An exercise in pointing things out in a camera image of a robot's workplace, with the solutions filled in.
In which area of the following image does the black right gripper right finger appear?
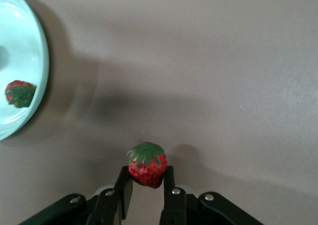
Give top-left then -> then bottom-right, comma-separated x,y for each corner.
159,165 -> 264,225

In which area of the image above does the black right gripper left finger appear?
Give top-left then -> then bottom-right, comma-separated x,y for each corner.
19,165 -> 135,225

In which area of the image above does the red strawberry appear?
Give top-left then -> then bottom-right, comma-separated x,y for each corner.
4,79 -> 37,109
126,142 -> 168,189

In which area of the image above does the pale green round plate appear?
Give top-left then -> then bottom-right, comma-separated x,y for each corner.
0,0 -> 50,142

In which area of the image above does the brown table cloth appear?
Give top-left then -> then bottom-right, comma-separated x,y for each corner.
0,0 -> 318,225

